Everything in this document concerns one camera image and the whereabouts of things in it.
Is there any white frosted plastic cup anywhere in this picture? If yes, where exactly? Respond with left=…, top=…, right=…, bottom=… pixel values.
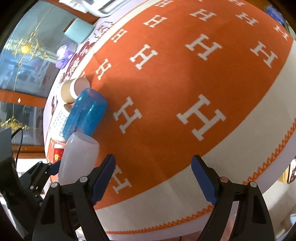
left=58, top=132, right=99, bottom=185

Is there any grey checkered paper cup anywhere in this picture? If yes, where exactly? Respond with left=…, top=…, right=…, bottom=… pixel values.
left=51, top=104, right=72, bottom=143

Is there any blue translucent plastic cup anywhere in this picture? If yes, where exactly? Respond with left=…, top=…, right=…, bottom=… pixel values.
left=62, top=88, right=108, bottom=140

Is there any black cable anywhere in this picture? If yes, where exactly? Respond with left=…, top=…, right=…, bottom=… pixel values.
left=10, top=127, right=24, bottom=167

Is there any yellow chair with phone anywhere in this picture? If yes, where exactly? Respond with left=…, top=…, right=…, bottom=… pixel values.
left=278, top=157, right=296, bottom=184

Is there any wooden glass sliding door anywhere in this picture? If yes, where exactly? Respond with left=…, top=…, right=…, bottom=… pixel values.
left=1, top=1, right=98, bottom=159

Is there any white desktop storage box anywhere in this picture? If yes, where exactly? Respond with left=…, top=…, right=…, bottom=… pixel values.
left=58, top=0, right=146, bottom=18

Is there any purple tissue pack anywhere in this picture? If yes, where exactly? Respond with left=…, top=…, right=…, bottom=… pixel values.
left=55, top=43, right=77, bottom=69

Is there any brown paper cup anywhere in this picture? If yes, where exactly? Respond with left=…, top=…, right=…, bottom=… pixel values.
left=61, top=77, right=90, bottom=103

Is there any orange H-pattern table cloth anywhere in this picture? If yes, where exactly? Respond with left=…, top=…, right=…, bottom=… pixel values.
left=43, top=1, right=295, bottom=240

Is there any teal canister with brown lid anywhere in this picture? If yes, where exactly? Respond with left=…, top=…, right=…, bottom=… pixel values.
left=63, top=18, right=94, bottom=44

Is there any red paper cup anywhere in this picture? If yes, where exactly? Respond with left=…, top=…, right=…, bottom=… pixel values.
left=49, top=142, right=66, bottom=183

